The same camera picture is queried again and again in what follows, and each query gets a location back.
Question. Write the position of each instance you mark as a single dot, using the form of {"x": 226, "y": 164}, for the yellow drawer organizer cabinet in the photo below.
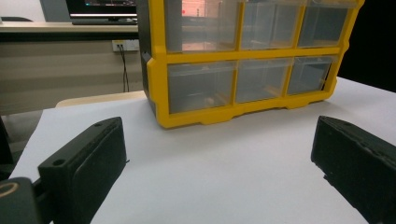
{"x": 158, "y": 81}

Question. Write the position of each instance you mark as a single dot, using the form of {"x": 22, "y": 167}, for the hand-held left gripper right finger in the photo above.
{"x": 358, "y": 165}

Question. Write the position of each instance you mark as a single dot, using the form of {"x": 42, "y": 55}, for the beige long desk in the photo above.
{"x": 62, "y": 68}

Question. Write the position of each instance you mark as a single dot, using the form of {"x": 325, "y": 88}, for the light wooden chair back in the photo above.
{"x": 99, "y": 99}

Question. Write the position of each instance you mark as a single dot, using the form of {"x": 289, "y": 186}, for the white wall power outlet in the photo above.
{"x": 126, "y": 45}

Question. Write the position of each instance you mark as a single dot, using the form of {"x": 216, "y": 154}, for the clear plastic drawer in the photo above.
{"x": 260, "y": 79}
{"x": 306, "y": 74}
{"x": 322, "y": 26}
{"x": 269, "y": 26}
{"x": 199, "y": 85}
{"x": 202, "y": 28}

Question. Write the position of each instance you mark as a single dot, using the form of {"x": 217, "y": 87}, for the black computer monitor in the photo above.
{"x": 99, "y": 11}

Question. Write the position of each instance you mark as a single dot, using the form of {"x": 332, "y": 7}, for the dark stand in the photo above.
{"x": 5, "y": 146}

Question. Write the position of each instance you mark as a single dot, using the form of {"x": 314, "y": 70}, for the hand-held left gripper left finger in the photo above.
{"x": 82, "y": 168}

